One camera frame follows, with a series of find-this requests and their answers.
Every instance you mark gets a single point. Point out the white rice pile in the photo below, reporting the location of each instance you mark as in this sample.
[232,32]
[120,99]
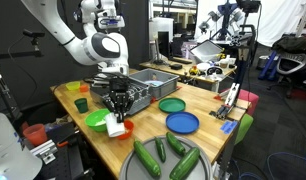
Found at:
[100,123]

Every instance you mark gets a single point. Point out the red plastic cup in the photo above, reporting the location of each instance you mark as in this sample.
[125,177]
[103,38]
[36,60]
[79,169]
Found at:
[35,135]

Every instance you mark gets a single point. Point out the green stool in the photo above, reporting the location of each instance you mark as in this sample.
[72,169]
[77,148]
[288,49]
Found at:
[244,126]

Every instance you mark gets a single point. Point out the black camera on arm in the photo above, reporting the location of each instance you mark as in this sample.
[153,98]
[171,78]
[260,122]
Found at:
[33,33]

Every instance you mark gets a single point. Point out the large green bowl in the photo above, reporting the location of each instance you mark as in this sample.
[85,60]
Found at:
[91,121]

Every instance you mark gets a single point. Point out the yellow duck toy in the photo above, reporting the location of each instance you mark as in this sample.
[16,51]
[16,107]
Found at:
[193,71]

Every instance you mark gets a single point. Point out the small orange cup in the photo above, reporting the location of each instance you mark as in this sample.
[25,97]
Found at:
[84,89]

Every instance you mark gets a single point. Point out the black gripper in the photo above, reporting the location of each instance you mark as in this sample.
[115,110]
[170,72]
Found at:
[119,90]

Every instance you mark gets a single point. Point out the small red object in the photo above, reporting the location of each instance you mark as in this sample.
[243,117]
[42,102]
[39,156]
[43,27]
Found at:
[153,99]

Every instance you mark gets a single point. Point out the green plate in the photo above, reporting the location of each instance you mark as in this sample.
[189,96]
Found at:
[172,105]

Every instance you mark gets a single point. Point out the blue metal frame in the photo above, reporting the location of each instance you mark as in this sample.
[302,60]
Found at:
[268,65]

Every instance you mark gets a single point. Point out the white bowl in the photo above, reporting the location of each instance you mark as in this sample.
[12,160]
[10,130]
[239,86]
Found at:
[203,66]

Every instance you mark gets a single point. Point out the dark jacket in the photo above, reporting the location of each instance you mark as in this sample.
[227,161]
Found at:
[291,43]

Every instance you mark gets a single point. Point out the grey plastic bin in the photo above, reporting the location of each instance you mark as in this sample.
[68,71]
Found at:
[166,88]

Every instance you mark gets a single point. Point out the small orange bowl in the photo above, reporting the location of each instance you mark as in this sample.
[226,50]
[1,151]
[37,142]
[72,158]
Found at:
[129,128]

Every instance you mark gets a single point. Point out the black orange bar clamp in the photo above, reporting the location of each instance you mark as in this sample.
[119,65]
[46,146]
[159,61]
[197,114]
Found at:
[63,144]

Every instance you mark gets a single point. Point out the black white headset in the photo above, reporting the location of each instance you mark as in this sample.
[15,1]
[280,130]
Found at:
[214,70]

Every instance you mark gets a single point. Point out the black white table clamp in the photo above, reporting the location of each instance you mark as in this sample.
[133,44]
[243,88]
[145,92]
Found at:
[231,96]

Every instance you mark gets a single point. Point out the grey office chair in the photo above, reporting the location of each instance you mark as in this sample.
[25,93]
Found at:
[293,63]

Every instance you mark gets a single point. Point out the grey dish drainer tray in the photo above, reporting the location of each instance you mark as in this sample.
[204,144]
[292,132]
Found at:
[141,106]

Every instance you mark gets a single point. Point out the white plastic mug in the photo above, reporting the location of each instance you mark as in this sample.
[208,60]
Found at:
[114,128]

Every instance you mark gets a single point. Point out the grey laptop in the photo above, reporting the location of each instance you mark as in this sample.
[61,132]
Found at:
[206,50]

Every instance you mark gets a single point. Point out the small green cucumber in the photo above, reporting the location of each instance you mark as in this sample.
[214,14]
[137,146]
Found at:
[160,150]

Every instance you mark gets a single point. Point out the dark green cup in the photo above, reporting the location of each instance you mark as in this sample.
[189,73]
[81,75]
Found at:
[81,106]

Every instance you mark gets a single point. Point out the black keyboard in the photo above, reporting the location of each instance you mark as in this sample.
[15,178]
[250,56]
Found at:
[181,60]

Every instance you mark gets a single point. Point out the short green zucchini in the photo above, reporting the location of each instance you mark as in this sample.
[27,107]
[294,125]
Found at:
[175,144]

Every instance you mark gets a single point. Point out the light blue plate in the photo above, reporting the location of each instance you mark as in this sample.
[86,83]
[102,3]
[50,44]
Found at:
[154,83]

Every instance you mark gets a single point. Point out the wooden office desk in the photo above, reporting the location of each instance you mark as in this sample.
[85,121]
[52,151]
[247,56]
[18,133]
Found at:
[159,66]

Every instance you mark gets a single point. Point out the silver metal block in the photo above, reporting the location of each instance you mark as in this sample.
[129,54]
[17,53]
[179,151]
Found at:
[43,151]

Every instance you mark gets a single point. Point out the grey round tray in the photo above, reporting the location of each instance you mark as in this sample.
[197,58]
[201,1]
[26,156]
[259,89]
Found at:
[164,168]

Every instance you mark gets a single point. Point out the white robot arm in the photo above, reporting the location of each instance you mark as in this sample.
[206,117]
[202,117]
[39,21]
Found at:
[99,50]

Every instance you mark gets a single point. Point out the black computer monitor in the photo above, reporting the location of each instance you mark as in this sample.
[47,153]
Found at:
[163,45]

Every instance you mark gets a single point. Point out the blue tape piece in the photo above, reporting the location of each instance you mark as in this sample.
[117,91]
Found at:
[229,127]

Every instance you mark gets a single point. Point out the black power brick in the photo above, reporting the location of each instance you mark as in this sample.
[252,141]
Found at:
[175,66]

